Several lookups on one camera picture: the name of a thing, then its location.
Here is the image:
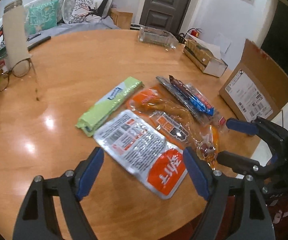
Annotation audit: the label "tissue box with paper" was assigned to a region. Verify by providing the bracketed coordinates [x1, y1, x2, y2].
[184, 40, 228, 77]

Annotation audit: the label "wooden side table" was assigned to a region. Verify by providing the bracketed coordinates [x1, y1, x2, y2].
[109, 8, 133, 30]

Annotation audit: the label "glass ashtray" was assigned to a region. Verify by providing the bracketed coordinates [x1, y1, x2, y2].
[138, 26, 179, 50]

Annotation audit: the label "red fire extinguisher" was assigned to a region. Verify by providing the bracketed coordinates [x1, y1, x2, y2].
[177, 28, 202, 44]

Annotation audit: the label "orange chicken snack packet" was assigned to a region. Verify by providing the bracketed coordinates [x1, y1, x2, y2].
[126, 86, 203, 150]

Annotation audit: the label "dark blue snack packet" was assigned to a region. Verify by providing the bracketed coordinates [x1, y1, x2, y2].
[156, 76, 211, 126]

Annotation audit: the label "brown cardboard box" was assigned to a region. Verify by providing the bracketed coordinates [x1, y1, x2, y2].
[219, 39, 288, 122]

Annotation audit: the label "brown eyeglasses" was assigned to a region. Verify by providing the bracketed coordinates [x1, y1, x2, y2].
[0, 57, 41, 101]

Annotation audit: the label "red clear snack packet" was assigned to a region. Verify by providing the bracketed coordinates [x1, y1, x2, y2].
[186, 83, 228, 133]

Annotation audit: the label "teal pattern pillow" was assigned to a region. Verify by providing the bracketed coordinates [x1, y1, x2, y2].
[25, 0, 59, 35]

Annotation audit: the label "grey sofa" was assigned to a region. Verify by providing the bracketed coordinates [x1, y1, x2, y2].
[22, 0, 118, 45]

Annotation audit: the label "tall beige bottle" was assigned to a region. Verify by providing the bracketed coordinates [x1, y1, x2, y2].
[2, 0, 30, 69]

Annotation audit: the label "white tree pattern pillow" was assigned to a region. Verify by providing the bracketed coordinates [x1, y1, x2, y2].
[68, 0, 109, 24]

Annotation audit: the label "green snack pack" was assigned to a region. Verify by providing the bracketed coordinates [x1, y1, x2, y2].
[75, 76, 143, 137]

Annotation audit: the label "silver orange snack packet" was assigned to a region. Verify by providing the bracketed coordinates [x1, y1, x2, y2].
[93, 109, 187, 199]

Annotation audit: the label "small orange jelly cup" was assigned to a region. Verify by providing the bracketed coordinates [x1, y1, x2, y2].
[197, 125, 219, 170]

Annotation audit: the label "dark brown door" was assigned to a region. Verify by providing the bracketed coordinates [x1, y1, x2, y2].
[139, 0, 191, 34]

